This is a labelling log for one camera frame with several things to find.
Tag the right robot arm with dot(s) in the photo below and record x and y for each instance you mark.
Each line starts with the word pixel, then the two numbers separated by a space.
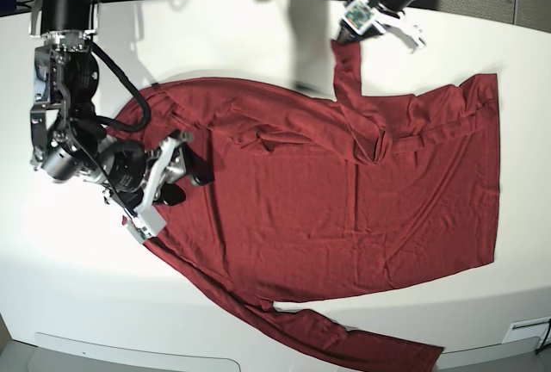
pixel 70 138

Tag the dark red long-sleeve shirt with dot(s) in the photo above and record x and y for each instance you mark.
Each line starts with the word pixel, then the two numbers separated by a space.
pixel 316 199

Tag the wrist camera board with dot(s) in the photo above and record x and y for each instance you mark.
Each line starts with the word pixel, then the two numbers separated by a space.
pixel 145 225
pixel 358 16

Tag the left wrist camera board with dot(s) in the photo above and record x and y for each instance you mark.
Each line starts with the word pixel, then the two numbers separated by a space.
pixel 358 16

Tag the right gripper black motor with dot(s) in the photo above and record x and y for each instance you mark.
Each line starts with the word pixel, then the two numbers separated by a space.
pixel 125 162

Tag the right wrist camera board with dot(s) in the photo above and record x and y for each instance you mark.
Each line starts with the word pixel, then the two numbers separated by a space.
pixel 145 225

